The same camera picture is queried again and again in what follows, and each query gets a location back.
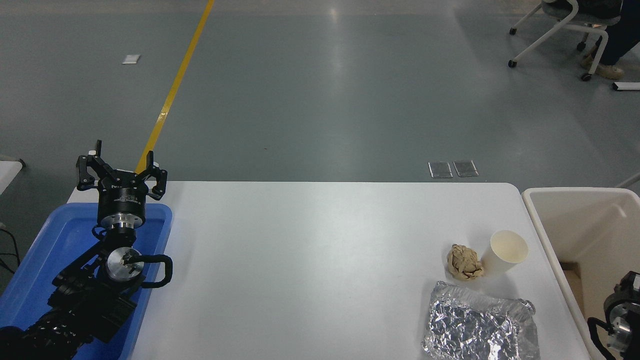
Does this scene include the crumpled tan paper ball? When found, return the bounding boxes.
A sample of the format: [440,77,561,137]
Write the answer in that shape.
[446,243,486,281]

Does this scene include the metal floor plate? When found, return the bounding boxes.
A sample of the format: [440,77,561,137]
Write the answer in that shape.
[453,160,479,178]
[428,161,454,179]

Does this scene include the white-framed wheeled chair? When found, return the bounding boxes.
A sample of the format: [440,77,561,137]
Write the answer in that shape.
[508,0,622,82]

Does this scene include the blue plastic tray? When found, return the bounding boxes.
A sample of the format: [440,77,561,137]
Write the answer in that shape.
[0,202,173,360]

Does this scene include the seated person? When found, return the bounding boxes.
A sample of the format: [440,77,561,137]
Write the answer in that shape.
[542,0,640,80]

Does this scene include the large pale plastic bin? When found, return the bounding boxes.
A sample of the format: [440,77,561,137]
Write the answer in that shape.
[521,187,640,360]

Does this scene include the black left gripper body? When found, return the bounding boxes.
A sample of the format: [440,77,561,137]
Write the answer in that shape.
[97,171,151,222]

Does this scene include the white side table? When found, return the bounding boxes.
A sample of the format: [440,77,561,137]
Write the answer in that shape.
[0,155,27,197]

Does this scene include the white paper cup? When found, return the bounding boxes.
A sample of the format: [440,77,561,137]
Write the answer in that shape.
[481,229,529,277]

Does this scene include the black cables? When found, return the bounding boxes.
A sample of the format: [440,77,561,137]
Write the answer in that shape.
[0,222,22,276]

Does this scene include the silver foil tray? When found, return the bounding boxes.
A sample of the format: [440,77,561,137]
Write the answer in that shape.
[422,280,541,360]

